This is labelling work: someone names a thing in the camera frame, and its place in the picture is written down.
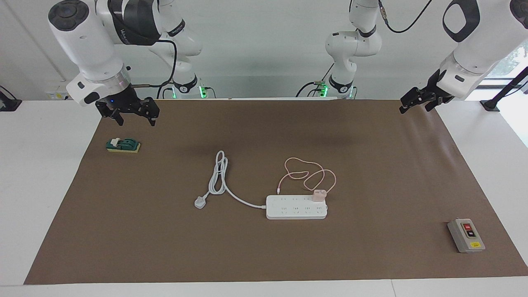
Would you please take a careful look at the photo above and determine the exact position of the black arm base cable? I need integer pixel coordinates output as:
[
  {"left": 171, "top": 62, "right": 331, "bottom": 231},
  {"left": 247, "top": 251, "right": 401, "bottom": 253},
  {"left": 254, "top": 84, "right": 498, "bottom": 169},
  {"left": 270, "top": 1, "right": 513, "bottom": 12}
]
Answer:
[
  {"left": 156, "top": 80, "right": 176, "bottom": 99},
  {"left": 295, "top": 62, "right": 335, "bottom": 98}
]

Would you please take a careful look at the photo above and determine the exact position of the white power strip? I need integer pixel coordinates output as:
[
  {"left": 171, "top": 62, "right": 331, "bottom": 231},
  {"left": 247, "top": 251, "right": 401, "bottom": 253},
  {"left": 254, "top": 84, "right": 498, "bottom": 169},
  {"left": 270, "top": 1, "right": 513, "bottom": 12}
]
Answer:
[{"left": 266, "top": 195, "right": 328, "bottom": 220}]

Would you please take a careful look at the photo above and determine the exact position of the pink charging cable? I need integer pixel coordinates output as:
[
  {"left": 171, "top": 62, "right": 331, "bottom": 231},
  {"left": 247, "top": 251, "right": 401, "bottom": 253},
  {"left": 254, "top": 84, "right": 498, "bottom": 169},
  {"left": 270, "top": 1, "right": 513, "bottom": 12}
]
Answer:
[{"left": 277, "top": 157, "right": 337, "bottom": 194}]

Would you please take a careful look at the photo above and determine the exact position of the black left arm base cable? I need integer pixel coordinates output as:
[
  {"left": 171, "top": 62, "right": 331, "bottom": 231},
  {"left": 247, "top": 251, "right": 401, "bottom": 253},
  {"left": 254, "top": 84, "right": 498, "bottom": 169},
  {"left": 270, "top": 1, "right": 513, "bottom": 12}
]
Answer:
[{"left": 295, "top": 62, "right": 335, "bottom": 98}]

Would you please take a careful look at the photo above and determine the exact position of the grey on-off switch box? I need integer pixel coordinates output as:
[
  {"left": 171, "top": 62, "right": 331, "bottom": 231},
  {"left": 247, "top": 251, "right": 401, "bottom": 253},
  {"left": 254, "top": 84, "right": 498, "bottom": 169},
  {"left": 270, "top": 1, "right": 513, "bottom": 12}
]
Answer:
[{"left": 448, "top": 218, "right": 486, "bottom": 253}]

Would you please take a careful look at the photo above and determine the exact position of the black right arm base cable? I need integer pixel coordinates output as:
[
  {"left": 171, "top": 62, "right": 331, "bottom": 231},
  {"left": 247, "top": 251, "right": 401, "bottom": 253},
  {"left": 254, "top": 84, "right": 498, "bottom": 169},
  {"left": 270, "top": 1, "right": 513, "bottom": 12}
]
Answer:
[{"left": 156, "top": 80, "right": 176, "bottom": 99}]

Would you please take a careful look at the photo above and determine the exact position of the white wall socket box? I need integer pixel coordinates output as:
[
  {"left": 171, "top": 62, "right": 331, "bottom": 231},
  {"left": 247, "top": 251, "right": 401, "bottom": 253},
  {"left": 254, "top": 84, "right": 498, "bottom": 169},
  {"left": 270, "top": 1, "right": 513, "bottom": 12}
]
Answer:
[{"left": 46, "top": 80, "right": 85, "bottom": 101}]

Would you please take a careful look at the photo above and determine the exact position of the black table bracket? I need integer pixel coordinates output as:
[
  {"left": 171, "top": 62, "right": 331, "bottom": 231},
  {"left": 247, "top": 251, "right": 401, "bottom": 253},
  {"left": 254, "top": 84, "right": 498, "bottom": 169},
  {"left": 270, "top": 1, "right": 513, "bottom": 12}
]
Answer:
[{"left": 0, "top": 85, "right": 22, "bottom": 112}]

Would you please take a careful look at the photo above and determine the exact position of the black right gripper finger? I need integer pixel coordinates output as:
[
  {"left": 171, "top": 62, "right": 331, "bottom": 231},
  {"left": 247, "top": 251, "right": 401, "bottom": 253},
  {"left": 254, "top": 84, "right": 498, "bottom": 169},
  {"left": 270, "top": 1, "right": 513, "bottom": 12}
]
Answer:
[
  {"left": 140, "top": 98, "right": 160, "bottom": 126},
  {"left": 96, "top": 101, "right": 124, "bottom": 126}
]

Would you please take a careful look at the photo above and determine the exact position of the window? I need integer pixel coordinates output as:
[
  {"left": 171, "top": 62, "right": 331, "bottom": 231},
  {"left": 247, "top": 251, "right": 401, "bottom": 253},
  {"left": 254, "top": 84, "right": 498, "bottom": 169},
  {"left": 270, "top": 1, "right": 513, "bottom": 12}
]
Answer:
[{"left": 478, "top": 33, "right": 528, "bottom": 89}]

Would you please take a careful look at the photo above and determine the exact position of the brown table mat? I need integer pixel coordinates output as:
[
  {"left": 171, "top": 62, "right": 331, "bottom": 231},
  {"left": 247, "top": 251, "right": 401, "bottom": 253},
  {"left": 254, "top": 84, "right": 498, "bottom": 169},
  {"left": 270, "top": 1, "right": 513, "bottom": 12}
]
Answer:
[{"left": 24, "top": 99, "right": 528, "bottom": 285}]

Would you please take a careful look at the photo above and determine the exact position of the white power cord with plug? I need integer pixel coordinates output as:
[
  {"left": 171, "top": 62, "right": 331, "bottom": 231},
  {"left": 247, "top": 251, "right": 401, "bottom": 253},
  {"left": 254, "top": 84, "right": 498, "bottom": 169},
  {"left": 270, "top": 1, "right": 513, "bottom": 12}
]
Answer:
[{"left": 194, "top": 151, "right": 268, "bottom": 210}]

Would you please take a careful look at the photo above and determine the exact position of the green knife switch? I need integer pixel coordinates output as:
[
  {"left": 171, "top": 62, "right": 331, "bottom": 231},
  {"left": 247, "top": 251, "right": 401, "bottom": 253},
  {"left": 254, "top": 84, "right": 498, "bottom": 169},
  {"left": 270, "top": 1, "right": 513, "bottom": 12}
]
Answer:
[{"left": 106, "top": 137, "right": 141, "bottom": 153}]

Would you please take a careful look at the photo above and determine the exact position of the black clamp stand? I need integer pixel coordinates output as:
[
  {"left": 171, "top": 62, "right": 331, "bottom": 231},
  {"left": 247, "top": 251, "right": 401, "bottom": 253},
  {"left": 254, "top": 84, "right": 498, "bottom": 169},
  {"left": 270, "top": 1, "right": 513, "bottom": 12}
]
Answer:
[{"left": 481, "top": 66, "right": 528, "bottom": 112}]

